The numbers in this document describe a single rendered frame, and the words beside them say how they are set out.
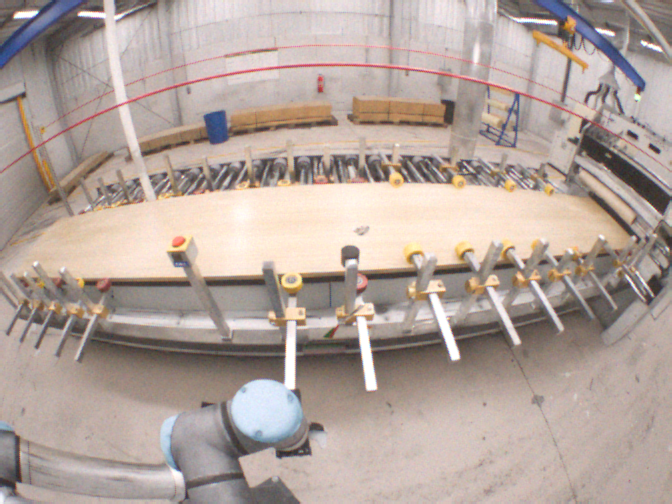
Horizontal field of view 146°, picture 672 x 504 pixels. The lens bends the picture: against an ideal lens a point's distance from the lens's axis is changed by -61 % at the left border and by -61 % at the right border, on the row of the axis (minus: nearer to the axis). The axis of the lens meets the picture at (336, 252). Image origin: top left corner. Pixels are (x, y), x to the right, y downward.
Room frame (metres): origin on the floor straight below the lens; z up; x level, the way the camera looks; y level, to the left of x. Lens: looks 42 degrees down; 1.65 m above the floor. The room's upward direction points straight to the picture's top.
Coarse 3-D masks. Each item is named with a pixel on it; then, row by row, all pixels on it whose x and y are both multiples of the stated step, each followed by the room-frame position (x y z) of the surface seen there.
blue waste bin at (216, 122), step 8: (216, 112) 5.98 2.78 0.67; (224, 112) 5.68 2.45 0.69; (208, 120) 5.47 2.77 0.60; (216, 120) 5.50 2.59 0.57; (224, 120) 5.66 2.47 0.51; (208, 128) 5.51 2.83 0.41; (216, 128) 5.50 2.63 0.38; (224, 128) 5.64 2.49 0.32; (208, 136) 5.57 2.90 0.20; (216, 136) 5.50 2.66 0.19; (224, 136) 5.61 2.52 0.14
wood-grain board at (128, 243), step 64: (256, 192) 1.39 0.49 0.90; (320, 192) 1.37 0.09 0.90; (384, 192) 1.37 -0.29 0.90; (448, 192) 1.41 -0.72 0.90; (512, 192) 1.51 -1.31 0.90; (64, 256) 0.80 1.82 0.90; (128, 256) 0.81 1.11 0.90; (256, 256) 0.81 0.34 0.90; (320, 256) 0.81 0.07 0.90; (384, 256) 0.81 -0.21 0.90; (448, 256) 0.81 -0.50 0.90
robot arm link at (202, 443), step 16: (176, 416) 0.05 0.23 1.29; (192, 416) 0.06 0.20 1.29; (208, 416) 0.06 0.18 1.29; (224, 416) 0.07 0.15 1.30; (160, 432) 0.02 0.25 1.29; (176, 432) 0.03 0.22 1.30; (192, 432) 0.03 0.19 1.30; (208, 432) 0.04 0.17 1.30; (224, 432) 0.04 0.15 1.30; (176, 448) 0.00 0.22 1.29; (192, 448) 0.01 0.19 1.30; (208, 448) 0.01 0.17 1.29; (224, 448) 0.02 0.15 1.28; (240, 448) 0.03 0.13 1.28; (176, 464) -0.02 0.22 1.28; (192, 464) -0.01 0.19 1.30; (208, 464) -0.01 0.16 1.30; (224, 464) 0.00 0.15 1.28; (240, 464) 0.00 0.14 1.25; (192, 480) -0.04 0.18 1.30
